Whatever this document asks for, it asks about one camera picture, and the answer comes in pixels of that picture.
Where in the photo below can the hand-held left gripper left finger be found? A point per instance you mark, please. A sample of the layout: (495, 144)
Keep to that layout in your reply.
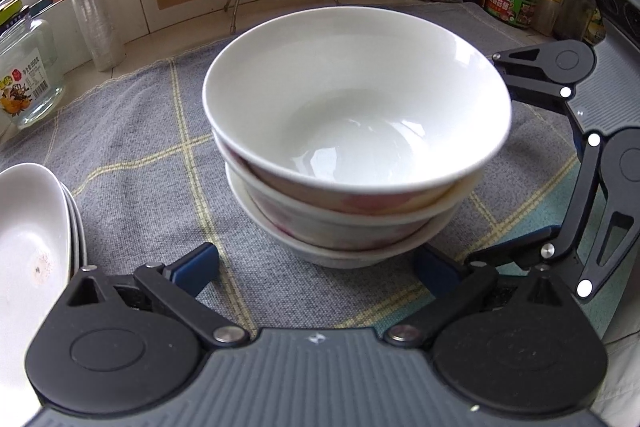
(196, 268)

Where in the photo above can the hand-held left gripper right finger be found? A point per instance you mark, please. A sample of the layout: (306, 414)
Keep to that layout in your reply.
(436, 274)

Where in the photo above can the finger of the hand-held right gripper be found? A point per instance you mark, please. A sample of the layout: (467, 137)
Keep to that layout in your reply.
(575, 207)
(530, 81)

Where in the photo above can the white pink-flower bowl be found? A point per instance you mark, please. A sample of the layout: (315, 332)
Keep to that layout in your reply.
(300, 217)
(320, 252)
(350, 107)

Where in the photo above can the white flower-print plate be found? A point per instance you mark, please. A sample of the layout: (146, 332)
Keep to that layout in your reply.
(82, 242)
(70, 232)
(30, 232)

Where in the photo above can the teal cloth mat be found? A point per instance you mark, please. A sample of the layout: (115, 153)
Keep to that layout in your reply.
(540, 212)

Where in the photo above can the yellow-lidded jar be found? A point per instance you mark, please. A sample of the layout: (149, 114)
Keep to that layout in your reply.
(549, 9)

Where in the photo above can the green-lidded jar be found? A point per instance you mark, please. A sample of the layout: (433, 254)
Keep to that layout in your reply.
(512, 2)

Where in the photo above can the dark oil bottle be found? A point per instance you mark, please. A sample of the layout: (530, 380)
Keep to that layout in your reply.
(575, 7)

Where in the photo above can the grey checked cloth mat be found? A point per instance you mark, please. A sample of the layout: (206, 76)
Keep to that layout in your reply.
(150, 157)

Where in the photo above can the pale grey cloth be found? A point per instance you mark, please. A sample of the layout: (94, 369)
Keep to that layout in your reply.
(622, 382)

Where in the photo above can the glass jar with green lid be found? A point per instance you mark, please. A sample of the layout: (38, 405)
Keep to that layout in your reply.
(27, 67)

